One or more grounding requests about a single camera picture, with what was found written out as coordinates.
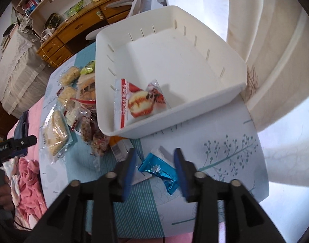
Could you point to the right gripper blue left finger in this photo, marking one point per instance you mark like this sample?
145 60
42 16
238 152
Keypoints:
128 173

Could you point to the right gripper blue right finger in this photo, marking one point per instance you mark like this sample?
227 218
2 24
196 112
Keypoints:
184 174

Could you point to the orange white barcode snack packet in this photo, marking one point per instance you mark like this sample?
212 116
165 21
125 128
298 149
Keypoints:
120 147

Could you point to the blue foil snack packet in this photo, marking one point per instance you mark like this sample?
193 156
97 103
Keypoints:
157 165

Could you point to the nut bar clear packet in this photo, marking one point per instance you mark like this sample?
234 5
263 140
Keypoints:
92 135

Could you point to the Calleton bread slice packet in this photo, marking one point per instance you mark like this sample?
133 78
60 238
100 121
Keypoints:
56 134

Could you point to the person's left hand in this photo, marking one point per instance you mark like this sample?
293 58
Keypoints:
5 196

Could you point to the pink blanket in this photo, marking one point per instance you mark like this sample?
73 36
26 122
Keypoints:
26 188

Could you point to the red white cake snack packet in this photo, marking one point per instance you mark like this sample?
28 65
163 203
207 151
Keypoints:
133 104

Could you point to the grey cloth covered cabinet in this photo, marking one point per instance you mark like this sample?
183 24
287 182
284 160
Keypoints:
23 74

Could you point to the lower rice cracker packet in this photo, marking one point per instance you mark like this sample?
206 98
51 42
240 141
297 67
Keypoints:
66 96

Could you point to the rice cracker packet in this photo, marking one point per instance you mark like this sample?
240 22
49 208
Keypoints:
66 96
70 76

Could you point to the upper rice cracker packet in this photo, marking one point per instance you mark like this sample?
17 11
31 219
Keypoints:
70 76

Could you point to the brown wafer biscuit packet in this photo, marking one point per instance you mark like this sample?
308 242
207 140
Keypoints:
86 89

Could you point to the green candy packet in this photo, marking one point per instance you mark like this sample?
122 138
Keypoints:
88 68

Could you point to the wooden desk with drawers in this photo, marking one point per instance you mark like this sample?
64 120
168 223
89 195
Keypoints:
69 37

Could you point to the white plastic storage bin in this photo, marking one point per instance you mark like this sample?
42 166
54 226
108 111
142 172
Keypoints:
195 68

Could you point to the cream curtain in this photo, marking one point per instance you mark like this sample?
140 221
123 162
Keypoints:
272 37

